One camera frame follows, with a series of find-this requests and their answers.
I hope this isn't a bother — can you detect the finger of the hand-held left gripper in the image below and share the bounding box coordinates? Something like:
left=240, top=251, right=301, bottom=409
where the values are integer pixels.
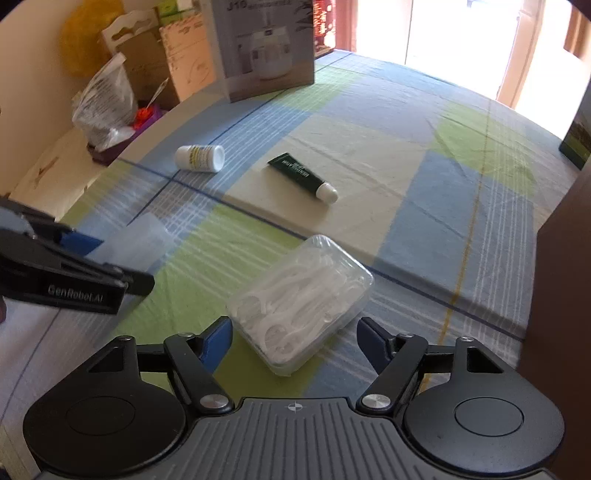
left=57, top=230, right=105, bottom=258
left=75, top=257, right=156, bottom=297

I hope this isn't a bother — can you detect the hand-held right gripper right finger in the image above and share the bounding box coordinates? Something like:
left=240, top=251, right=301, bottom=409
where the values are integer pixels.
left=356, top=316, right=507, bottom=413

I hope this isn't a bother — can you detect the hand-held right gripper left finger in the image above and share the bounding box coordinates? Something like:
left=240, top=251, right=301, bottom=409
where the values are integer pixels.
left=87, top=316, right=235, bottom=416

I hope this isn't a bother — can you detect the translucent plastic cup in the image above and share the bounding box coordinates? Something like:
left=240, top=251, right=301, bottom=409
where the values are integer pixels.
left=90, top=210, right=174, bottom=278

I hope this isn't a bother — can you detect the clear floss pick box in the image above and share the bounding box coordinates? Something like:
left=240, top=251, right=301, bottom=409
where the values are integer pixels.
left=225, top=234, right=375, bottom=377

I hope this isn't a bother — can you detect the large brown cardboard box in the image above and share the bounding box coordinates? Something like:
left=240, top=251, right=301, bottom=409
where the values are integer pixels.
left=515, top=152, right=591, bottom=480

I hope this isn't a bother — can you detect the checked cloth covered desktop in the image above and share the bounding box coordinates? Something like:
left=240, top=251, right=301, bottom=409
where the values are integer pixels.
left=0, top=48, right=578, bottom=480

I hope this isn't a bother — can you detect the white printed blanket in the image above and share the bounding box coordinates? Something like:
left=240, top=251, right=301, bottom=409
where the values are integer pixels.
left=0, top=127, right=139, bottom=222

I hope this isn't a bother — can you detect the small white bottle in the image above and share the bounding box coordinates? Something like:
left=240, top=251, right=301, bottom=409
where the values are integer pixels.
left=174, top=144, right=225, bottom=173

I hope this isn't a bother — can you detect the clear plastic bag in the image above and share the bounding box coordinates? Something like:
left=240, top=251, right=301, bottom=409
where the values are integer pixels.
left=71, top=52, right=138, bottom=148

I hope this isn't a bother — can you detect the purple box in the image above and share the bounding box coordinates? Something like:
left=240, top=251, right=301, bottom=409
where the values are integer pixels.
left=88, top=104, right=162, bottom=162

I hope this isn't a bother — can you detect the dark green tube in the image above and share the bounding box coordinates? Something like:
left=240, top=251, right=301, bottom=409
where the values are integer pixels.
left=268, top=153, right=339, bottom=202

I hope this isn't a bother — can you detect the brown hanging cardboard box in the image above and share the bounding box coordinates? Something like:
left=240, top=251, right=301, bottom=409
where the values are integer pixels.
left=100, top=13, right=181, bottom=107

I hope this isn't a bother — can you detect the yellow plastic bag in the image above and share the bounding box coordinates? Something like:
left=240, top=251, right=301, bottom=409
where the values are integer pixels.
left=60, top=0, right=125, bottom=77

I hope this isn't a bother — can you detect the beige cardboard box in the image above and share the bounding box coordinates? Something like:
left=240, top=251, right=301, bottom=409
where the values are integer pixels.
left=159, top=21, right=218, bottom=102

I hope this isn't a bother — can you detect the green and white box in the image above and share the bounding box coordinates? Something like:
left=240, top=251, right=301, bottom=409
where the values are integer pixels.
left=154, top=2, right=204, bottom=21

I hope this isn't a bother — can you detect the grey humidifier box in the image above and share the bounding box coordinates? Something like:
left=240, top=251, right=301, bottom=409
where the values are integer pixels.
left=201, top=0, right=316, bottom=103

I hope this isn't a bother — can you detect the green milk carton box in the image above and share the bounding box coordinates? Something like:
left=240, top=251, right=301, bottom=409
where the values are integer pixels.
left=558, top=92, right=591, bottom=171

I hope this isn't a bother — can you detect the pink curtain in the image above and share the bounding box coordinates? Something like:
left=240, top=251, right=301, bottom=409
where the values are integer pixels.
left=330, top=0, right=361, bottom=52

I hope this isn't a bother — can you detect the glass balcony door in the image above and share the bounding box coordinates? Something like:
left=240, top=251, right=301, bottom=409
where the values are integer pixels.
left=353, top=0, right=591, bottom=125

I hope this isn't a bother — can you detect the red decorated box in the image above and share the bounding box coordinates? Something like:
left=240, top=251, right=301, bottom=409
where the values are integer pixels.
left=311, top=0, right=342, bottom=51

